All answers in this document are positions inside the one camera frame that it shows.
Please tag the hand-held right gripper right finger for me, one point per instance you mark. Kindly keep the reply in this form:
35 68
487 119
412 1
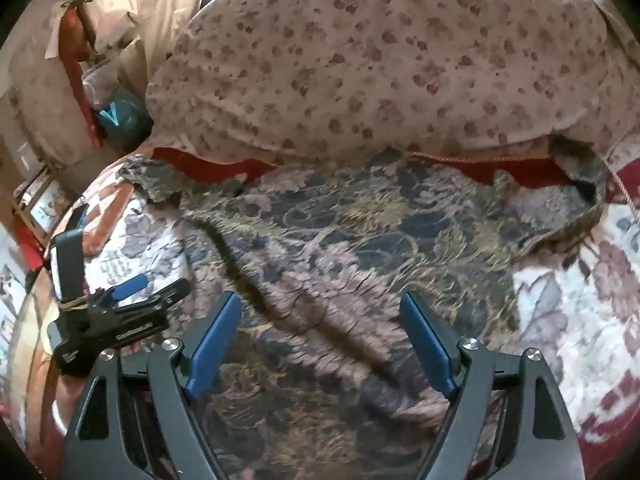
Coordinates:
430 345

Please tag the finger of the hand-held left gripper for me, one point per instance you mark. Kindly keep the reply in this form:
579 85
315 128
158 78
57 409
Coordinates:
131 287
160 300

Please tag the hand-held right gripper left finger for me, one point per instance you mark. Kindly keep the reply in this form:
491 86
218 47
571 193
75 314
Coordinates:
212 347

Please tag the dark floral patterned garment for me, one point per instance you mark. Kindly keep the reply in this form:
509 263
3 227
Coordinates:
350 240

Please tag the red white floral bedspread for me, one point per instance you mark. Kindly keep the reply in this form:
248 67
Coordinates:
575 285

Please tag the teal plastic bag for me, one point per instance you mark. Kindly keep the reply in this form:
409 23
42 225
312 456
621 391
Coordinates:
122 115

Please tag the clear plastic bag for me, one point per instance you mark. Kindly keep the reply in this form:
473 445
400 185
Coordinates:
97 85

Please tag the red hanging cloth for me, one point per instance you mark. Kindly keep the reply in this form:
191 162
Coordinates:
75 75

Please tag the cream curtain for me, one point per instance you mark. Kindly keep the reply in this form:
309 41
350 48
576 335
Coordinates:
150 5

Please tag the pink floral quilt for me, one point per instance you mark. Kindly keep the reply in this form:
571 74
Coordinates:
375 60

